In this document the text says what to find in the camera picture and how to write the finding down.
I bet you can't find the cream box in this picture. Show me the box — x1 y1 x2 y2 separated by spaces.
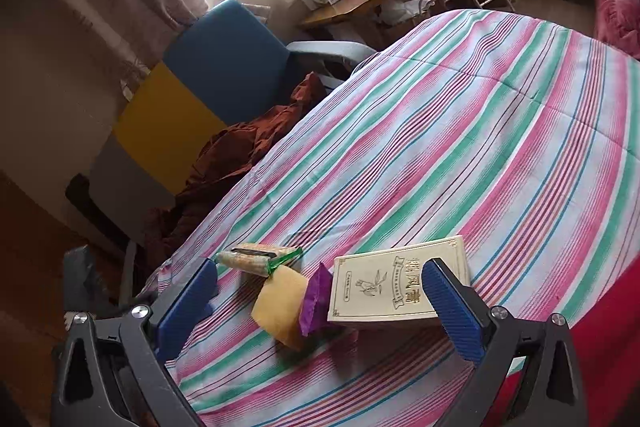
327 235 472 329

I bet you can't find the white plastic bag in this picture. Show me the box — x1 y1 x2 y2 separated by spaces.
379 0 419 26

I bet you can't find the yellow and purple snack packet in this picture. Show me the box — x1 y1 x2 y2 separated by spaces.
251 262 335 351

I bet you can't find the striped bed sheet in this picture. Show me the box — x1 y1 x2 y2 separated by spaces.
140 9 640 427

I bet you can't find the rust brown cloth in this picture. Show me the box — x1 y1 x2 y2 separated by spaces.
142 72 346 268

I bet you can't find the grey yellow blue covered chair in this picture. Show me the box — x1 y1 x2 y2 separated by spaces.
65 0 378 303

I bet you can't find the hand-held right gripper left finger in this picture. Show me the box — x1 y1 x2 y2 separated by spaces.
50 257 221 427

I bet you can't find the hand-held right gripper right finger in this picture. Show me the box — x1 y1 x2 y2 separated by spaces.
421 258 588 427

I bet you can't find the clear snack packet green end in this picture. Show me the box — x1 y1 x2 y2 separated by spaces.
215 245 304 279

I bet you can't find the red quilt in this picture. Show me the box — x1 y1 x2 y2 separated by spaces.
592 0 640 60

